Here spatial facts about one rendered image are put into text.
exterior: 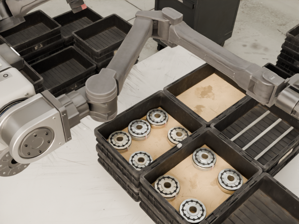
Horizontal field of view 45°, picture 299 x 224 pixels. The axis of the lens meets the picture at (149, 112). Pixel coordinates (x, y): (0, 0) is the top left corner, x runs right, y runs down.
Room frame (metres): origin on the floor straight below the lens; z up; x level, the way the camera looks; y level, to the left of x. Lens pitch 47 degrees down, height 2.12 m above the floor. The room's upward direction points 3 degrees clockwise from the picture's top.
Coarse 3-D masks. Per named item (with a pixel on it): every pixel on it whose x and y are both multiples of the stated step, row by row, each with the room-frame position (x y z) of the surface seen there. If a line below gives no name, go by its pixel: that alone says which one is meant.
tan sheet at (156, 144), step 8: (168, 120) 1.15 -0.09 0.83; (176, 120) 1.15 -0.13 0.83; (152, 128) 1.10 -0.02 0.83; (168, 128) 1.10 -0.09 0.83; (152, 136) 1.05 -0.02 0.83; (160, 136) 1.05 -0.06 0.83; (136, 144) 1.00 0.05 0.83; (144, 144) 1.00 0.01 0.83; (152, 144) 1.00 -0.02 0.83; (160, 144) 1.00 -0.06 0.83; (168, 144) 1.01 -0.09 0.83; (128, 152) 0.95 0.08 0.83; (152, 152) 0.96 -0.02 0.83; (160, 152) 0.96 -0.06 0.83; (128, 160) 0.91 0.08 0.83
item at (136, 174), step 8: (152, 96) 1.20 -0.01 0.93; (168, 96) 1.21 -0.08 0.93; (136, 104) 1.15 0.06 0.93; (176, 104) 1.17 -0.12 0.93; (112, 120) 1.04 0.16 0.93; (200, 120) 1.07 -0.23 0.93; (96, 128) 0.99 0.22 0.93; (200, 128) 1.03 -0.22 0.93; (96, 136) 0.96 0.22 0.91; (192, 136) 0.98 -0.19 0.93; (104, 144) 0.92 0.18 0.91; (176, 144) 0.93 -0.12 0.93; (112, 152) 0.88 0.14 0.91; (168, 152) 0.89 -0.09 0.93; (120, 160) 0.85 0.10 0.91; (128, 168) 0.81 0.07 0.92; (144, 168) 0.80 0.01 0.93; (136, 176) 0.78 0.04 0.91
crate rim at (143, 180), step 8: (208, 128) 1.03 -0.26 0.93; (216, 136) 0.99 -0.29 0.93; (184, 144) 0.93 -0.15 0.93; (176, 152) 0.89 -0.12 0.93; (240, 152) 0.91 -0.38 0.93; (160, 160) 0.85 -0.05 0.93; (248, 160) 0.87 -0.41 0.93; (152, 168) 0.82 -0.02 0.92; (256, 168) 0.84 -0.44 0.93; (256, 176) 0.80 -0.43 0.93; (144, 184) 0.74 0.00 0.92; (248, 184) 0.76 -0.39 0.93; (152, 192) 0.71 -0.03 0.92; (160, 200) 0.68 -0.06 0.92; (168, 208) 0.65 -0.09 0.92; (216, 208) 0.65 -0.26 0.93; (176, 216) 0.62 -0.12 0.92; (208, 216) 0.62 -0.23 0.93
